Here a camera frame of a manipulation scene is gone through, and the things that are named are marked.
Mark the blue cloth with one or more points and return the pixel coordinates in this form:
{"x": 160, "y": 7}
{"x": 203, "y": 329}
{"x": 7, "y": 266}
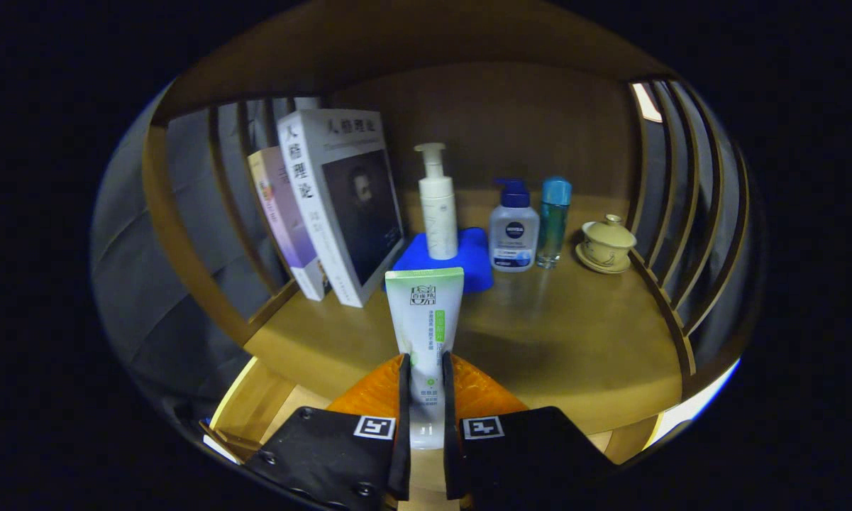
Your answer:
{"x": 475, "y": 259}

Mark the wooden drawer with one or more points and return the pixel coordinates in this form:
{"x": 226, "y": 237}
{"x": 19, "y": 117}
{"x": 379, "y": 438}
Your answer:
{"x": 255, "y": 404}

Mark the purple book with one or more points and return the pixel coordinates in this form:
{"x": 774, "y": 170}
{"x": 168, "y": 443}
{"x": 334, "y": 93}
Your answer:
{"x": 284, "y": 220}

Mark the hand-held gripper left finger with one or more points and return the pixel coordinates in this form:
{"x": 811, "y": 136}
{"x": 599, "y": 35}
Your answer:
{"x": 404, "y": 426}

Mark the white green tube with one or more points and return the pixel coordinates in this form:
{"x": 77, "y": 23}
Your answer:
{"x": 426, "y": 326}

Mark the wooden cabinet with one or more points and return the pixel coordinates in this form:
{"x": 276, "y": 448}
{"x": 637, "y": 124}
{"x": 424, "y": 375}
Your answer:
{"x": 525, "y": 121}

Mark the teal bottle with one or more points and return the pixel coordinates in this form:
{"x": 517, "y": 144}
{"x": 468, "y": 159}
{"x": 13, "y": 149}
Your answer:
{"x": 553, "y": 220}

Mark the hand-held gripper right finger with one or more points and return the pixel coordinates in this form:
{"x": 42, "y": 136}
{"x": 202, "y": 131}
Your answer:
{"x": 448, "y": 426}

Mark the clear bottle dark blue cap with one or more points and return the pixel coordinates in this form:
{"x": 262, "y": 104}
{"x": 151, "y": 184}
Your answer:
{"x": 514, "y": 234}

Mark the yellow lidded teacup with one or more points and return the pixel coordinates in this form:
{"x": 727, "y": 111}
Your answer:
{"x": 606, "y": 245}

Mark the white book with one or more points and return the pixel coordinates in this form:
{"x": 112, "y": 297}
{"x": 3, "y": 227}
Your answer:
{"x": 340, "y": 206}

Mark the white pump bottle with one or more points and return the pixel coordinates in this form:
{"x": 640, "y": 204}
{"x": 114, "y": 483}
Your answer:
{"x": 438, "y": 213}

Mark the wooden countertop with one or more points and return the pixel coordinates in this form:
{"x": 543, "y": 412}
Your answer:
{"x": 574, "y": 341}

